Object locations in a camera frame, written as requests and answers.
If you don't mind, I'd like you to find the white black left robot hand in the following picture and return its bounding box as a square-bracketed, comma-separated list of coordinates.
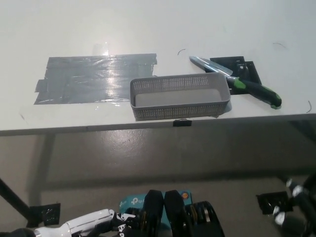
[34, 208, 138, 237]

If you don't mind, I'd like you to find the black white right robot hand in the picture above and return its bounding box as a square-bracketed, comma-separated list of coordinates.
[273, 177, 316, 237]

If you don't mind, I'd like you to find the garden trowel green black handle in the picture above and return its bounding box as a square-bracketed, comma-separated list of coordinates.
[189, 55, 282, 109]

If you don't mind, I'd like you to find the black teal robot torso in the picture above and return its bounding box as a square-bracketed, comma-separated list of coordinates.
[118, 189, 225, 237]

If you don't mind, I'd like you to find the small black tape strip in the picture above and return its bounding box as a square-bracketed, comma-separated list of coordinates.
[173, 118, 193, 127]

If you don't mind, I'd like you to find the grey perforated plastic basket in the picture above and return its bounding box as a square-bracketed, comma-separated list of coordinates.
[129, 72, 232, 121]

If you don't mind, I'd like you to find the black tape patch on table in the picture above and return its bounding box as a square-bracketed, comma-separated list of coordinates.
[209, 56, 261, 95]

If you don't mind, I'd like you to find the large grey duct tape patch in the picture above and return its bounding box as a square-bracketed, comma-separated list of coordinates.
[33, 52, 158, 105]

